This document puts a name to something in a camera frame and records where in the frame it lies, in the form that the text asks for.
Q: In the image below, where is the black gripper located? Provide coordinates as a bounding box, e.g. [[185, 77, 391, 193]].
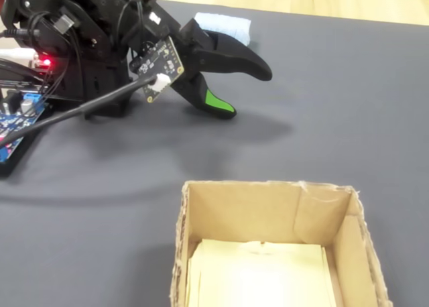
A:
[[122, 0, 273, 120]]

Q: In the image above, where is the light blue yarn block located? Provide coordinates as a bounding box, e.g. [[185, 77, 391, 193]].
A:
[[194, 12, 252, 47]]

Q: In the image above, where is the open cardboard box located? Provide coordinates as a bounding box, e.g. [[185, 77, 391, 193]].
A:
[[170, 180, 393, 307]]

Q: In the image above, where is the pale yellow paper sheet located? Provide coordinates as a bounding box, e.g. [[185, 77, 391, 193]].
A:
[[186, 239, 338, 307]]

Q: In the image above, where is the blue circuit board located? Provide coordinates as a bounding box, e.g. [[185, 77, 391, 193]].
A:
[[0, 91, 51, 164]]

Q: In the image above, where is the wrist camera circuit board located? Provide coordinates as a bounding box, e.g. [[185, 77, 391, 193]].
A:
[[129, 36, 186, 103]]

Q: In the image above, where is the thick black camera cable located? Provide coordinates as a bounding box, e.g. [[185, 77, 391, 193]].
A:
[[0, 74, 158, 149]]

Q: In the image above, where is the thin black servo wire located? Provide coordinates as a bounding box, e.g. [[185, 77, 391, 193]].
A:
[[40, 15, 83, 103]]

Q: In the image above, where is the black power plug cable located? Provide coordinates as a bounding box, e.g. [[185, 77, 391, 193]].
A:
[[0, 27, 40, 40]]

